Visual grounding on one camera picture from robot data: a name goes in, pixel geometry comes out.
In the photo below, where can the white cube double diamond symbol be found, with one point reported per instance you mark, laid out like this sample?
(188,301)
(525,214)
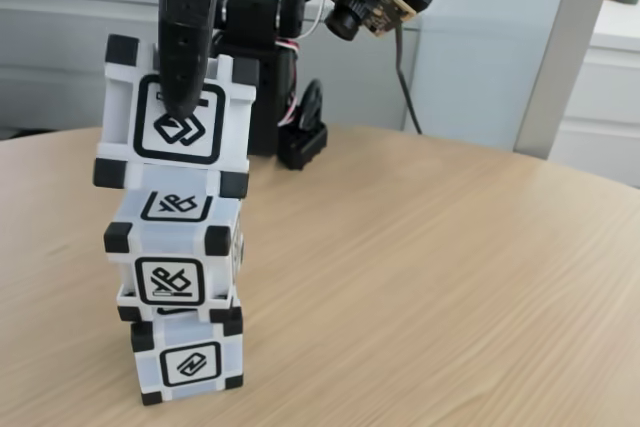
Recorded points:
(120,112)

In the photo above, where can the white cube crossed symbol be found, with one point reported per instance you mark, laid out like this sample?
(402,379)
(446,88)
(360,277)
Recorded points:
(165,242)

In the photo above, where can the black table clamp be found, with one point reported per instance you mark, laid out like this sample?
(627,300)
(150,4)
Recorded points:
(300,147)

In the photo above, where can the white cube lightning symbol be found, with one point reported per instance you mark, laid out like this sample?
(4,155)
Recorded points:
(150,372)

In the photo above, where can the white drawer unit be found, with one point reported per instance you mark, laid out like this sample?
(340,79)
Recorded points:
(610,97)

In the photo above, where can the grey vertical frame post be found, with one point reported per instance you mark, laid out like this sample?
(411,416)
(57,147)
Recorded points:
(565,47)

